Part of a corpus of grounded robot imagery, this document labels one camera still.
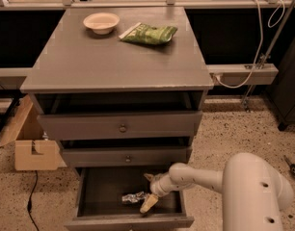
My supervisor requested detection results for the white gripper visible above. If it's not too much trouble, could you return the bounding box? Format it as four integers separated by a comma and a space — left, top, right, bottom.
140, 173, 174, 214

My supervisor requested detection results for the silver blue redbull can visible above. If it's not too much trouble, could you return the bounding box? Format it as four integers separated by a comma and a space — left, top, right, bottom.
121, 192, 148, 204

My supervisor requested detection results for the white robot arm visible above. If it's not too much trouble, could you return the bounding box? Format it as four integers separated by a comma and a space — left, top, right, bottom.
140, 153, 294, 231

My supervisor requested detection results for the grey open bottom drawer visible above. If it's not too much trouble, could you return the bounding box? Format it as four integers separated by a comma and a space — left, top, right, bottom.
65, 166, 194, 231

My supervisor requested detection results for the grey top drawer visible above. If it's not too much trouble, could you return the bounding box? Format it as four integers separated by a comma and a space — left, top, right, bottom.
38, 111, 202, 141

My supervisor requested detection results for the grey middle drawer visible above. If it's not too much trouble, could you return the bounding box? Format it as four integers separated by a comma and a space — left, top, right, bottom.
62, 146, 192, 167

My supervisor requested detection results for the grey drawer cabinet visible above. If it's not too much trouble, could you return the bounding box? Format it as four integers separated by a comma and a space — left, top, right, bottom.
21, 7, 213, 231

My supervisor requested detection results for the cardboard box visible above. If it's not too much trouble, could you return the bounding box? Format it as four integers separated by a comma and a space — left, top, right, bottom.
0, 95, 66, 171

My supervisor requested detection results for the green chip bag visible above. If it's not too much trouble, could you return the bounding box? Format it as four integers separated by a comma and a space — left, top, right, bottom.
119, 22, 177, 45

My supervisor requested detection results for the white paper bowl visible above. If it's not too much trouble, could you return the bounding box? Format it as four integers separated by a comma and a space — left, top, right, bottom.
83, 13, 120, 35

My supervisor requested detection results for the thin metal pole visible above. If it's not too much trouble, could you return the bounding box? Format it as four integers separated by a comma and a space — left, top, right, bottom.
242, 0, 295, 113

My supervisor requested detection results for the black floor cable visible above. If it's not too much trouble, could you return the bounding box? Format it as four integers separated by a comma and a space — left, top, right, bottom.
26, 170, 40, 231

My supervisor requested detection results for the grey metal rail frame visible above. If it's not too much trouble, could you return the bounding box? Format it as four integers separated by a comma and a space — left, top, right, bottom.
0, 0, 291, 92

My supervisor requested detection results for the white hanging cable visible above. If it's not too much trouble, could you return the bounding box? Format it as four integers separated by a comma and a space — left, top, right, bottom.
213, 0, 286, 90

